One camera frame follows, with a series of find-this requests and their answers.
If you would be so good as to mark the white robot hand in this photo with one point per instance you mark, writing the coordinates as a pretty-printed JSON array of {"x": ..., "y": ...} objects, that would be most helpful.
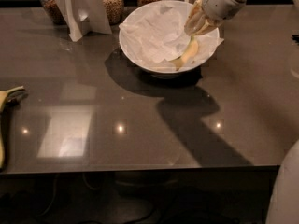
[{"x": 220, "y": 4}]

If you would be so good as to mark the yellow banana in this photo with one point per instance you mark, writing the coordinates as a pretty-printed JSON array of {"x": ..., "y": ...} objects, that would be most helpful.
[
  {"x": 189, "y": 53},
  {"x": 3, "y": 100}
]

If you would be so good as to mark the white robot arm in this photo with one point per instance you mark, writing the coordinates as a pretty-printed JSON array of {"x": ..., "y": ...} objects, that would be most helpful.
[{"x": 205, "y": 16}]

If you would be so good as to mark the white ceramic bowl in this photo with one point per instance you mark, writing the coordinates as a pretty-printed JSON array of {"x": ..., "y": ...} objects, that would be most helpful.
[{"x": 169, "y": 68}]

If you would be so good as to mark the white crumpled paper liner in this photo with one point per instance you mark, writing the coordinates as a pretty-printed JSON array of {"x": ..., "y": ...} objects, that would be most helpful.
[{"x": 155, "y": 34}]

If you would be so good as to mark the glass jar with light grains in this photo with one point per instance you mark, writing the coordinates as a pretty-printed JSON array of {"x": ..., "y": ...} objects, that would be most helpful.
[{"x": 114, "y": 10}]

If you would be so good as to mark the white folded card stand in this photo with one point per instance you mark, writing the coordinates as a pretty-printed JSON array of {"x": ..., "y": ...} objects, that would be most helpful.
[{"x": 84, "y": 16}]

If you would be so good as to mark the glass jar with brown nuts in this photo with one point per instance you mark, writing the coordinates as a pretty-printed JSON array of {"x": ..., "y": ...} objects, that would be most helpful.
[{"x": 52, "y": 10}]

